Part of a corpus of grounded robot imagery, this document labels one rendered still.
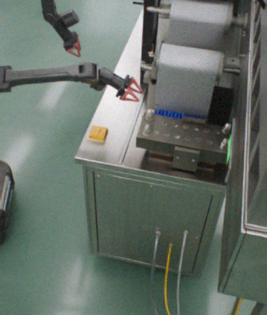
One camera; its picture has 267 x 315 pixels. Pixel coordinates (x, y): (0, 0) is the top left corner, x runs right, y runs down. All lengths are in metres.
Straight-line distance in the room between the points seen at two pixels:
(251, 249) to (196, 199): 0.84
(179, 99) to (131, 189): 0.46
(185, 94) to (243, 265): 0.88
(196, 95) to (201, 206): 0.49
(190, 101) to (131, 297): 1.18
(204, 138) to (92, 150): 0.49
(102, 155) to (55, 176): 1.16
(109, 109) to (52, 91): 1.66
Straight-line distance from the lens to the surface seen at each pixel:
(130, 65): 2.29
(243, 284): 1.13
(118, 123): 1.92
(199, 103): 1.76
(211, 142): 1.69
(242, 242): 0.97
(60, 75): 1.73
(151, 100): 1.89
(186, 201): 1.83
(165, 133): 1.70
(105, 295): 2.41
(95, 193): 1.94
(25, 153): 3.09
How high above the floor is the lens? 2.20
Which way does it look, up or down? 44 degrees down
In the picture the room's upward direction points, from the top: 2 degrees clockwise
